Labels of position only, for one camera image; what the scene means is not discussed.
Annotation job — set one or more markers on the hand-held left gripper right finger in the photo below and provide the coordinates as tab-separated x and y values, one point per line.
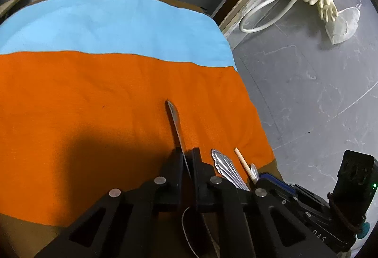
198	175

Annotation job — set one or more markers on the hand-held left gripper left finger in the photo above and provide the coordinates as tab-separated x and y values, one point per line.
174	181

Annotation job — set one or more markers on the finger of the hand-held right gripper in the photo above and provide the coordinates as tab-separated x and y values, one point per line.
276	184

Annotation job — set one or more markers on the small silver utensil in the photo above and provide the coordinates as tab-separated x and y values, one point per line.
254	170

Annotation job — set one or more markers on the wooden chopstick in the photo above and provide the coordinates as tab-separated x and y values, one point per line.
242	160

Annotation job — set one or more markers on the steel table knife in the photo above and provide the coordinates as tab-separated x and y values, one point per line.
177	128

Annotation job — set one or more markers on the striped blue orange brown cloth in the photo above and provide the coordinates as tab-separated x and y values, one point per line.
88	83

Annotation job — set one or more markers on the white mesh bag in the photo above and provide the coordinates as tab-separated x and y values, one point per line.
342	26

